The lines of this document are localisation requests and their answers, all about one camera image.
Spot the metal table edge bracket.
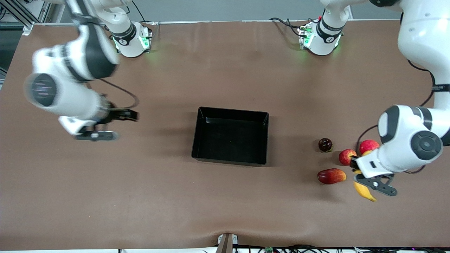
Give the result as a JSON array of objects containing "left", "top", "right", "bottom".
[{"left": 217, "top": 233, "right": 239, "bottom": 253}]

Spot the yellow banana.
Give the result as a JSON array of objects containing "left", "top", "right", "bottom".
[{"left": 353, "top": 150, "right": 378, "bottom": 202}]

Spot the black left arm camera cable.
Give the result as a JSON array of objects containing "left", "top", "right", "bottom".
[{"left": 355, "top": 58, "right": 450, "bottom": 174}]

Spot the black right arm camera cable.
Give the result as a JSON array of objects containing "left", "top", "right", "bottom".
[{"left": 99, "top": 78, "right": 140, "bottom": 109}]

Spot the red yellow mango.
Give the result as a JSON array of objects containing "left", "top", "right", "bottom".
[{"left": 317, "top": 168, "right": 347, "bottom": 185}]

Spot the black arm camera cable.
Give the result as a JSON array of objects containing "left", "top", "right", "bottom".
[
  {"left": 355, "top": 58, "right": 450, "bottom": 174},
  {"left": 99, "top": 78, "right": 140, "bottom": 109}
]

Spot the black arm base cable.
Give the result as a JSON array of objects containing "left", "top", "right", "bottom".
[
  {"left": 269, "top": 17, "right": 303, "bottom": 38},
  {"left": 132, "top": 0, "right": 148, "bottom": 24}
]

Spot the aluminium profile frame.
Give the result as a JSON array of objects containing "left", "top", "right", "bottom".
[{"left": 0, "top": 0, "right": 48, "bottom": 35}]

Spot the black rectangular plastic tray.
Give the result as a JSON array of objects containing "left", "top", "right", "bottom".
[{"left": 191, "top": 106, "right": 270, "bottom": 167}]

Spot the small red yellow apple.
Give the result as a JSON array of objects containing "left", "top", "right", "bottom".
[{"left": 339, "top": 149, "right": 358, "bottom": 166}]

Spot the large red apple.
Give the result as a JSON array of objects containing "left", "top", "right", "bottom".
[{"left": 359, "top": 139, "right": 380, "bottom": 156}]

